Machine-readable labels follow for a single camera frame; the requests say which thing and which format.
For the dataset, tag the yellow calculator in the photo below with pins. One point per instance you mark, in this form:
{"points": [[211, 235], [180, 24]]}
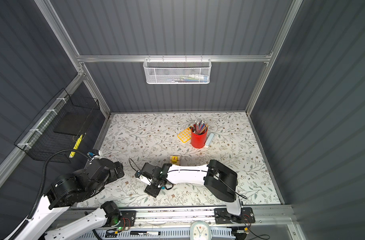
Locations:
{"points": [[185, 135]]}

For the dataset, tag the markers in white basket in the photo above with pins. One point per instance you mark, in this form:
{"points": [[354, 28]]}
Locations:
{"points": [[200, 79]]}

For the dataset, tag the black marker pen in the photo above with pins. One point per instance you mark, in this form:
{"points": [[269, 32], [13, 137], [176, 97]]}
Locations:
{"points": [[145, 233]]}

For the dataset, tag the aluminium rail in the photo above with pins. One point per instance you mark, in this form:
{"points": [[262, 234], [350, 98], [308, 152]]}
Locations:
{"points": [[183, 216]]}

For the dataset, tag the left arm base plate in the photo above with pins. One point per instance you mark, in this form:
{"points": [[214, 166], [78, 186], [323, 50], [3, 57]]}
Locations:
{"points": [[125, 218]]}

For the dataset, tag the white wire mesh basket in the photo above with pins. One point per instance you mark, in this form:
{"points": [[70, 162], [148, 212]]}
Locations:
{"points": [[159, 73]]}

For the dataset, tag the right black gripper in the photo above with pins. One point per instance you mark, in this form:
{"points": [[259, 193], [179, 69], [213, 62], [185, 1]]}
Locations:
{"points": [[152, 192]]}

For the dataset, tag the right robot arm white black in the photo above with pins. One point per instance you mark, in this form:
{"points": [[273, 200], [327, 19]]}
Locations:
{"points": [[220, 180]]}

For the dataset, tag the yellow letter cube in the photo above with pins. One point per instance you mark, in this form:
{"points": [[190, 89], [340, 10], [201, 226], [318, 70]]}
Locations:
{"points": [[175, 160]]}

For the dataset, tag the black wire mesh basket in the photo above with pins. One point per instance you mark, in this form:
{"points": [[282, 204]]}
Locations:
{"points": [[39, 141]]}

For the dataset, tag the white alarm clock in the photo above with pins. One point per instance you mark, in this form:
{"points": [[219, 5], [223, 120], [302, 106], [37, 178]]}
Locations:
{"points": [[200, 230]]}

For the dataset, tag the bundle of pens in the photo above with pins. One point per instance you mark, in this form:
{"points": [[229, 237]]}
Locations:
{"points": [[199, 127]]}

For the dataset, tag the light blue eraser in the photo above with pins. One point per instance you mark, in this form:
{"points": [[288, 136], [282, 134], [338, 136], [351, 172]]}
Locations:
{"points": [[209, 140]]}

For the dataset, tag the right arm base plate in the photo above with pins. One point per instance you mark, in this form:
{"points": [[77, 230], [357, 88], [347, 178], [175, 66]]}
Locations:
{"points": [[223, 217]]}

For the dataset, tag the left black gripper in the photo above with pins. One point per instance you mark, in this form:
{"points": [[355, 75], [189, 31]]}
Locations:
{"points": [[116, 175]]}

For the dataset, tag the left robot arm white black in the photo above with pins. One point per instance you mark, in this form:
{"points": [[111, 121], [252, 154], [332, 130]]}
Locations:
{"points": [[66, 191]]}

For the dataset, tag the black foam pad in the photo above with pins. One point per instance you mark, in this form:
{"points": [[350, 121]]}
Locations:
{"points": [[74, 124]]}

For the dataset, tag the yellow marker pen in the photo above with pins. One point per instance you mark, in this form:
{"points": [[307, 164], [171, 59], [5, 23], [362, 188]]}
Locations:
{"points": [[77, 144]]}

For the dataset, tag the red pencil cup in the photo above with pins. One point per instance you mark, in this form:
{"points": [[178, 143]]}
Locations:
{"points": [[198, 141]]}

